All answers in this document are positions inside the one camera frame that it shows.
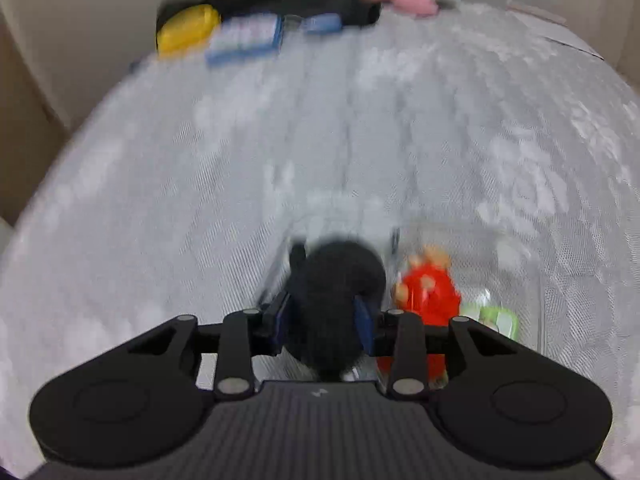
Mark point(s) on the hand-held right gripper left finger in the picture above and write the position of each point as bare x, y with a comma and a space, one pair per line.
277, 325

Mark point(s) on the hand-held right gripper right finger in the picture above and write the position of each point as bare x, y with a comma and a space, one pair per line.
364, 325

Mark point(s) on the small yellow box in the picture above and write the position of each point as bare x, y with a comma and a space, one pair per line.
187, 27

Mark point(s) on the black cloth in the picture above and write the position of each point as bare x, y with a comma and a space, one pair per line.
345, 5

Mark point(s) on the clear glass divided container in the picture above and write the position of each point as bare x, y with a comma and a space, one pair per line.
510, 280

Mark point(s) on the blue rimmed printed tin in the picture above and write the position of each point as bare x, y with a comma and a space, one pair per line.
245, 37

